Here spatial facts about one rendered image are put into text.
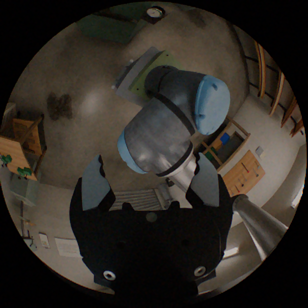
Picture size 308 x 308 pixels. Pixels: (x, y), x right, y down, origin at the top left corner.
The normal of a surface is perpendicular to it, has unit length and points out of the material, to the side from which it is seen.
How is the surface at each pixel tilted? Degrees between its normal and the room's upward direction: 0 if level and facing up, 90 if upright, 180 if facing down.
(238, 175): 90
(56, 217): 90
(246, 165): 90
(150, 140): 41
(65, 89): 0
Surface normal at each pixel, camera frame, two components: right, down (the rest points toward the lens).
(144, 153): -0.08, 0.51
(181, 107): -0.17, 0.33
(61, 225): 0.57, -0.68
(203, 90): -0.77, 0.00
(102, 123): 0.37, 0.72
